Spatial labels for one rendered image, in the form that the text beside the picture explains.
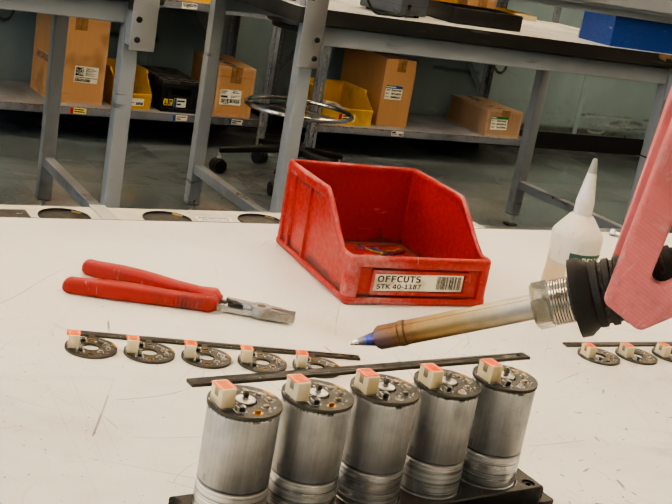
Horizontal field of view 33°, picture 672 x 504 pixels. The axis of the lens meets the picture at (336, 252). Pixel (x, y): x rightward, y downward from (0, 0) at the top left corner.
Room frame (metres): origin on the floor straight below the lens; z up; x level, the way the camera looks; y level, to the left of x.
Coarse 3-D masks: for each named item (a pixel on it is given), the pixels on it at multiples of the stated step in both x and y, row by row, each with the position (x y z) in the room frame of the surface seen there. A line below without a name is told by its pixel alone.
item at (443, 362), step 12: (420, 360) 0.40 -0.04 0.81; (432, 360) 0.41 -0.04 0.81; (444, 360) 0.41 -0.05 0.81; (456, 360) 0.41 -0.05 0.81; (468, 360) 0.41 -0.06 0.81; (504, 360) 0.42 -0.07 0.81; (516, 360) 0.43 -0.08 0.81; (264, 372) 0.37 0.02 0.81; (276, 372) 0.37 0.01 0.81; (288, 372) 0.37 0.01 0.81; (300, 372) 0.37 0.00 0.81; (312, 372) 0.37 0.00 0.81; (324, 372) 0.37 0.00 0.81; (336, 372) 0.38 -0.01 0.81; (348, 372) 0.38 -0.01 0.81; (192, 384) 0.34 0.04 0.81; (204, 384) 0.35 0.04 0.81
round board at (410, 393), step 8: (384, 376) 0.38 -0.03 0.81; (392, 376) 0.38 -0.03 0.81; (352, 384) 0.37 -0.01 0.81; (392, 384) 0.38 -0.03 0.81; (400, 384) 0.38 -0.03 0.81; (408, 384) 0.38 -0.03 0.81; (360, 392) 0.36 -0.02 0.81; (384, 392) 0.36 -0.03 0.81; (400, 392) 0.37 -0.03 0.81; (408, 392) 0.37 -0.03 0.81; (416, 392) 0.37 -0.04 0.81; (368, 400) 0.36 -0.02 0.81; (376, 400) 0.36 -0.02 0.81; (384, 400) 0.36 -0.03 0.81; (392, 400) 0.36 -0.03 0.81; (408, 400) 0.36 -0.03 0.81; (416, 400) 0.37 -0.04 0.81
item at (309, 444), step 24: (288, 408) 0.35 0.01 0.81; (288, 432) 0.35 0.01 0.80; (312, 432) 0.34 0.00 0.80; (336, 432) 0.35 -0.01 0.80; (288, 456) 0.34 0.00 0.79; (312, 456) 0.34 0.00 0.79; (336, 456) 0.35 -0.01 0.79; (288, 480) 0.34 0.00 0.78; (312, 480) 0.34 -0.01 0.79; (336, 480) 0.35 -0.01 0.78
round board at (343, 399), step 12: (312, 384) 0.36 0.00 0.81; (324, 384) 0.36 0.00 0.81; (288, 396) 0.35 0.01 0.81; (336, 396) 0.36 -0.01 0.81; (348, 396) 0.36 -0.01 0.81; (300, 408) 0.34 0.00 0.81; (312, 408) 0.34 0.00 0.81; (324, 408) 0.34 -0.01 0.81; (336, 408) 0.35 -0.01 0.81; (348, 408) 0.35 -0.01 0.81
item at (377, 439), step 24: (360, 408) 0.36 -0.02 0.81; (384, 408) 0.36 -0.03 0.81; (408, 408) 0.36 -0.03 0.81; (360, 432) 0.36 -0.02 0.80; (384, 432) 0.36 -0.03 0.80; (408, 432) 0.37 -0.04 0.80; (360, 456) 0.36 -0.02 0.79; (384, 456) 0.36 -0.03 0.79; (360, 480) 0.36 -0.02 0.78; (384, 480) 0.36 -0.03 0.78
